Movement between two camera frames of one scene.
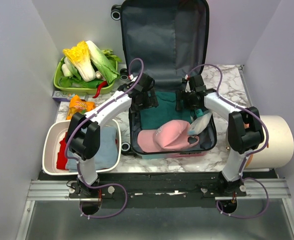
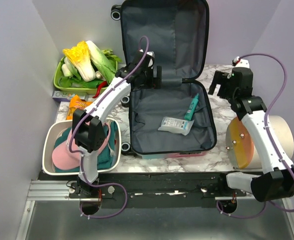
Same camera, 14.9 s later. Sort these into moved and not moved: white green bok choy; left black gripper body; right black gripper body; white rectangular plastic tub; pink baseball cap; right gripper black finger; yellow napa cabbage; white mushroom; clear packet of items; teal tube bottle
Moved: pink baseball cap; left black gripper body; clear packet of items; right gripper black finger; right black gripper body; teal tube bottle
Not moved: yellow napa cabbage; white mushroom; white rectangular plastic tub; white green bok choy
